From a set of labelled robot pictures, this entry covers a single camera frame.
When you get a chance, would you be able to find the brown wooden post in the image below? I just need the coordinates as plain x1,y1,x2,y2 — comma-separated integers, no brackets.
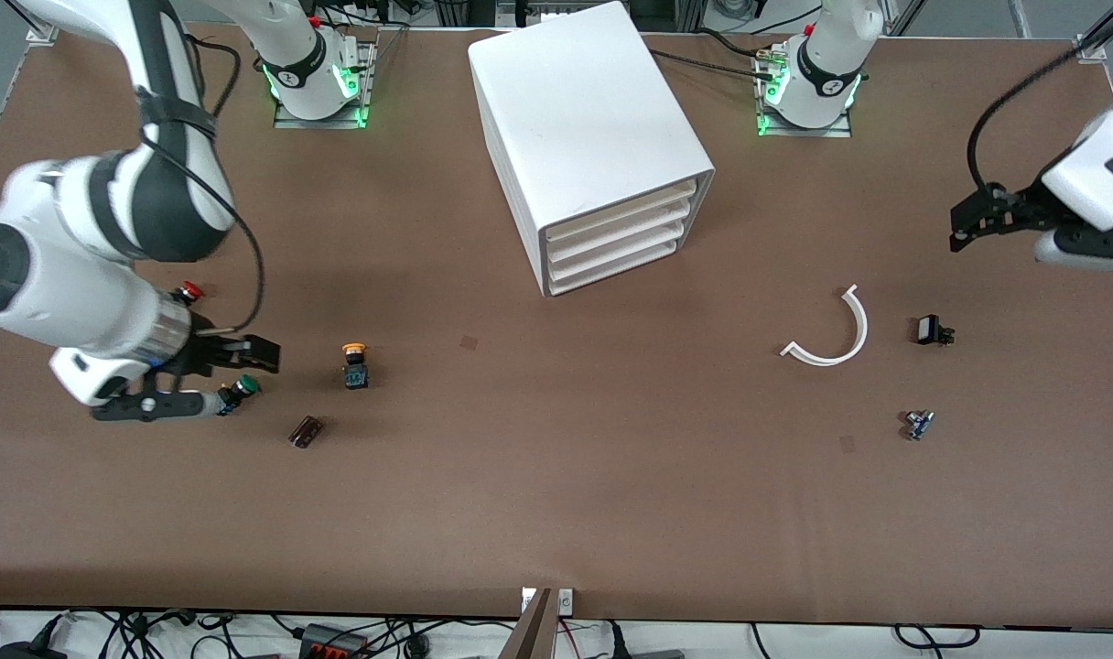
499,588,558,659

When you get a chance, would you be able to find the white curved plastic strip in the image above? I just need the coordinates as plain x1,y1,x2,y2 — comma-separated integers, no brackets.
780,284,870,368

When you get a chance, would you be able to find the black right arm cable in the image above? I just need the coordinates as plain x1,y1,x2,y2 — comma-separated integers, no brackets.
138,35,267,336

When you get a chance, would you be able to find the black orange power strip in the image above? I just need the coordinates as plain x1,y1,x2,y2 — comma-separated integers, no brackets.
298,623,371,659

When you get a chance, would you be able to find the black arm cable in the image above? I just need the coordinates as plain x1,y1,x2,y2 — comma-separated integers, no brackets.
138,35,267,336
966,37,1113,195

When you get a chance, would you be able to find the black base power cable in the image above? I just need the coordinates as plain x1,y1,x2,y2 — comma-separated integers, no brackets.
650,48,784,81

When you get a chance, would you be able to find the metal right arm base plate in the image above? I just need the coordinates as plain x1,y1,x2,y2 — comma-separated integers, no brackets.
273,40,379,130

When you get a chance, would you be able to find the yellow push button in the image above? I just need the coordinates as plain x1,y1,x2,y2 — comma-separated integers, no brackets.
341,341,373,392

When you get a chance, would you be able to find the white plastic drawer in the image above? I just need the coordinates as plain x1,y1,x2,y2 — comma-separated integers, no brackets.
550,236,682,297
544,178,702,246
548,218,688,281
546,198,696,265

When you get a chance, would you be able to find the aluminium frame corner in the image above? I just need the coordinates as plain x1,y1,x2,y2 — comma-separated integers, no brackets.
1073,0,1113,65
7,0,61,47

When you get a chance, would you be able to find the green push button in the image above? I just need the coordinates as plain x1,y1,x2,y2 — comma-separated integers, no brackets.
214,373,262,417

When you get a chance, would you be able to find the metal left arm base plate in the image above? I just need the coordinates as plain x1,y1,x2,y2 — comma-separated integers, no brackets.
756,46,856,139

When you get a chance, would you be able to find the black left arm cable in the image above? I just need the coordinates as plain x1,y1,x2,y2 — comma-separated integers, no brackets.
966,37,1113,195

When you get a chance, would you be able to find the black looped floor cable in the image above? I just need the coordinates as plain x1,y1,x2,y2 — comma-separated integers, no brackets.
893,623,984,652

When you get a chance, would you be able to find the white drawer cabinet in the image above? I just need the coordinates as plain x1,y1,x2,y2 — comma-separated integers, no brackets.
467,0,716,298

